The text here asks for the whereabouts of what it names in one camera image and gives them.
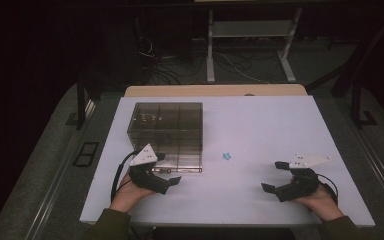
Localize black stand with foot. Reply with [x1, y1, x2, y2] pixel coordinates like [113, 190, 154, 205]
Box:
[304, 6, 384, 130]
[64, 74, 96, 131]

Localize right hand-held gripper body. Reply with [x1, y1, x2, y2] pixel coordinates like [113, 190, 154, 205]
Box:
[274, 152, 333, 203]

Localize person's right hand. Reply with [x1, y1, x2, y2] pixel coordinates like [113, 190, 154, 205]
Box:
[290, 178, 345, 223]

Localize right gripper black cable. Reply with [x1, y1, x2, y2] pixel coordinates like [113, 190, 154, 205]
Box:
[315, 173, 340, 206]

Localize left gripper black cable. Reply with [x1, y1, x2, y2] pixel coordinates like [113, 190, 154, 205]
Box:
[110, 150, 140, 203]

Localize clear compartment storage box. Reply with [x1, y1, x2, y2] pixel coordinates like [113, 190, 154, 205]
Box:
[126, 101, 204, 175]

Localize grey metal stand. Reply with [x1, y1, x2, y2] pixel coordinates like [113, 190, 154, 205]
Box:
[205, 7, 303, 84]

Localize white table board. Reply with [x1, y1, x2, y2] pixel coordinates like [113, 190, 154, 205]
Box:
[79, 95, 376, 229]

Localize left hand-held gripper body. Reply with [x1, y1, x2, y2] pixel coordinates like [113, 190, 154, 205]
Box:
[128, 143, 171, 196]

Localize tangle of floor cables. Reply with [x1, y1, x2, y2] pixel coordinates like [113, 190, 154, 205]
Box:
[135, 33, 272, 86]

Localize wooden table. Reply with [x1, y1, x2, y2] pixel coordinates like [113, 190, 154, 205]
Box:
[123, 83, 310, 98]

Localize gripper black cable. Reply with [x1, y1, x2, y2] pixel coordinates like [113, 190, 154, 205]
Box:
[110, 150, 140, 203]
[315, 173, 340, 206]

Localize person's left hand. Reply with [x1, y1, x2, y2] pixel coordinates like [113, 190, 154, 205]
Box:
[108, 171, 157, 215]

